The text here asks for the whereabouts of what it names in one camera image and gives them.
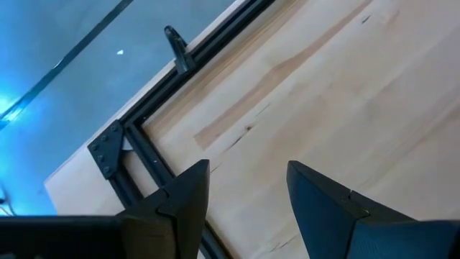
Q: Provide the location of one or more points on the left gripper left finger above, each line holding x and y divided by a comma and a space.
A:
172, 223

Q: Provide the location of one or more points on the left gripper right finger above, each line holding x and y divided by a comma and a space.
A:
323, 223

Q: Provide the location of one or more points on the black clamp hook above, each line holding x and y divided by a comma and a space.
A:
179, 50

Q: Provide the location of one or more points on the small white floor scrap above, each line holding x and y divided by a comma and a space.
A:
120, 52

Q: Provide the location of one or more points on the black aluminium table frame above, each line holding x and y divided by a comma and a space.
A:
149, 154

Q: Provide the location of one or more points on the black corner bracket plate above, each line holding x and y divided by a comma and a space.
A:
106, 151

